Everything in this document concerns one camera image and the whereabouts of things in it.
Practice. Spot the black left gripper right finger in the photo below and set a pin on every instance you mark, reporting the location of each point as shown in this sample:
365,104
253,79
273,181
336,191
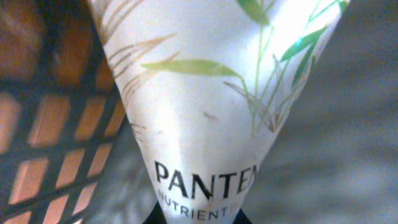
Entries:
241,218

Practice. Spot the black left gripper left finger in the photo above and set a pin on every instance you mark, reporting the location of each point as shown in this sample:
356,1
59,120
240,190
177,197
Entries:
156,216

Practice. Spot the white Pantene tube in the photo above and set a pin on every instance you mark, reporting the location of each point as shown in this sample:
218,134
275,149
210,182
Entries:
207,86

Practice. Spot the dark grey plastic basket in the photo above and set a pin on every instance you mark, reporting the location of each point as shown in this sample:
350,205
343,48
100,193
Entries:
69,155

